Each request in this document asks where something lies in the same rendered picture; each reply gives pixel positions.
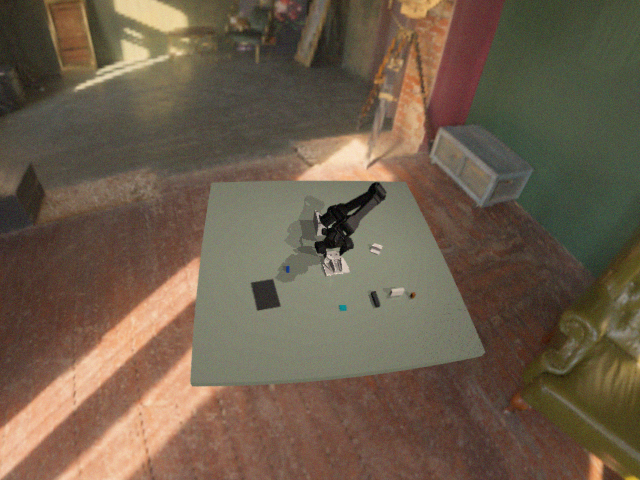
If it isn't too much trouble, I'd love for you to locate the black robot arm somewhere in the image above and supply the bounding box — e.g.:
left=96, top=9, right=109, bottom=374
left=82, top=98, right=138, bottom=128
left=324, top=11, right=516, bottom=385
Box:
left=319, top=182, right=387, bottom=249

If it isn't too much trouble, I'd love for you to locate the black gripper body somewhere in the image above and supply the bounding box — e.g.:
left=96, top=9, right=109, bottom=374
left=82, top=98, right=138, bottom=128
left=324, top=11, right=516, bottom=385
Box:
left=314, top=237, right=354, bottom=254

